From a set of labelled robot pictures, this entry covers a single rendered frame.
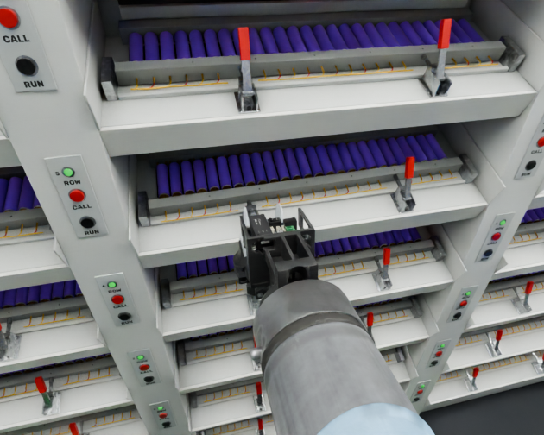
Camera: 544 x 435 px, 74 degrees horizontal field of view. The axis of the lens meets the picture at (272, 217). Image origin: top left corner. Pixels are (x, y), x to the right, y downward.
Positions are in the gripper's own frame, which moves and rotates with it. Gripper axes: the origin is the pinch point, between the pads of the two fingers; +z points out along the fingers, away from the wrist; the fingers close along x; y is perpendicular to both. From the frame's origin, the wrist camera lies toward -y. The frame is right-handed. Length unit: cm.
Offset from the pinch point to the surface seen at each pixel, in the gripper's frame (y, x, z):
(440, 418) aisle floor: -98, -63, 21
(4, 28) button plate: 26.3, 23.3, -0.7
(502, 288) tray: -38, -67, 17
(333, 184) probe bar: 1.0, -15.0, 10.1
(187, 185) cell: 2.9, 9.4, 12.9
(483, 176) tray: 0.1, -42.3, 7.3
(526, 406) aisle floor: -99, -95, 18
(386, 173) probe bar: 1.8, -24.9, 10.3
